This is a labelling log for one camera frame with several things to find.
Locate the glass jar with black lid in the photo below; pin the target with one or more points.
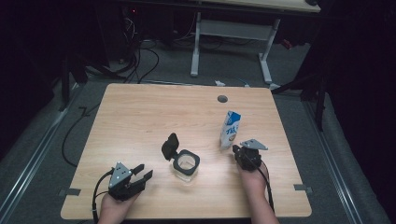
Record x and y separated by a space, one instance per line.
186 163

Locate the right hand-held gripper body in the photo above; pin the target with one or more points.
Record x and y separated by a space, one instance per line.
250 155

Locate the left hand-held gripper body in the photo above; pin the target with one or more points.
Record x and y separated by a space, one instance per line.
120 179

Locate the metal floor rail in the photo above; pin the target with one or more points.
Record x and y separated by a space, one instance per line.
34 158
333 168

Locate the small red object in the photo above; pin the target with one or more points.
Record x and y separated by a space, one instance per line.
286 44

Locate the person's left hand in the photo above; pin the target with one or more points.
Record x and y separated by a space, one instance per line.
115 207

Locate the white plug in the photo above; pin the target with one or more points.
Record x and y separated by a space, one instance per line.
219 83

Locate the black table grommet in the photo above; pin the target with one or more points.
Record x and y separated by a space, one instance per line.
222 99

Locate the black stand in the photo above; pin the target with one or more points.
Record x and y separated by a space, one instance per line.
319 102
64 87

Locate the white-framed desk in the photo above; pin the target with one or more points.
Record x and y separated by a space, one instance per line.
236 29

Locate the person's right hand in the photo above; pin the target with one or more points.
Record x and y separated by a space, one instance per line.
253 180

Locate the blue white milk carton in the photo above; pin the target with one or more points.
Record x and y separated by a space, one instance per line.
230 129

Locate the grey tape strip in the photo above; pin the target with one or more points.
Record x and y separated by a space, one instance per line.
302 188
70 192

